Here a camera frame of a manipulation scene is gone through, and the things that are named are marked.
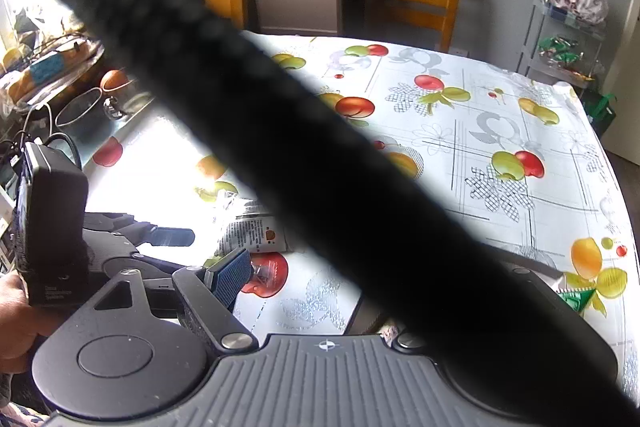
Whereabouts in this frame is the white cardboard box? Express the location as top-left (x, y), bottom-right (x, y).
top-left (345, 247), bottom-right (621, 358)

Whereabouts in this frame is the green shopping bag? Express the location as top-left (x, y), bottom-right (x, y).
top-left (582, 92), bottom-right (619, 136)

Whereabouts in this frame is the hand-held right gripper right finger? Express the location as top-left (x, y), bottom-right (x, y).
top-left (392, 331), bottom-right (427, 354)

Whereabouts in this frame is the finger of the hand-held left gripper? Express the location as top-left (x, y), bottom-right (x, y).
top-left (102, 253), bottom-right (207, 281)
top-left (82, 211), bottom-right (197, 249)

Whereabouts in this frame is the wooden chair with slatted back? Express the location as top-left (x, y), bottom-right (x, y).
top-left (366, 0), bottom-right (465, 54)

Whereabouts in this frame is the pile of green wrapped candies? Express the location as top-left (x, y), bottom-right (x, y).
top-left (538, 35), bottom-right (584, 64)

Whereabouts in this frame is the white printed snack packet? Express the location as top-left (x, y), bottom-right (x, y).
top-left (214, 189), bottom-right (290, 259)

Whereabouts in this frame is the person's left hand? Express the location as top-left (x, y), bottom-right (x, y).
top-left (0, 274), bottom-right (62, 376)

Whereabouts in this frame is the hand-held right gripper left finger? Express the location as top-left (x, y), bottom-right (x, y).
top-left (95, 248), bottom-right (254, 353)

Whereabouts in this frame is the wooden chair with oval cutout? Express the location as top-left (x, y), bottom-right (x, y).
top-left (181, 0), bottom-right (247, 31)

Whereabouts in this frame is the metal trolley rack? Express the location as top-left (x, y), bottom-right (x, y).
top-left (516, 0), bottom-right (609, 88)

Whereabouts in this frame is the green snack packet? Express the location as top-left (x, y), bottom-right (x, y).
top-left (559, 286), bottom-right (597, 314)

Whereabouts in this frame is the clear candy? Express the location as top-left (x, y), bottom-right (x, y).
top-left (247, 257), bottom-right (277, 286)

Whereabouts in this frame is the fruit print tablecloth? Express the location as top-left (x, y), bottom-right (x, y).
top-left (82, 32), bottom-right (632, 400)

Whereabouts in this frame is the orange fruit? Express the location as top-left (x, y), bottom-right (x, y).
top-left (100, 69), bottom-right (132, 94)

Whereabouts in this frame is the bag of bread rolls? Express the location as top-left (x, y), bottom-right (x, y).
top-left (0, 34), bottom-right (102, 106)

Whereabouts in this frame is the grey cabinet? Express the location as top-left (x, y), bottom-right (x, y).
top-left (250, 0), bottom-right (367, 38)

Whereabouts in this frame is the black braided cable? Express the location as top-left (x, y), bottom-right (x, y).
top-left (0, 0), bottom-right (640, 427)

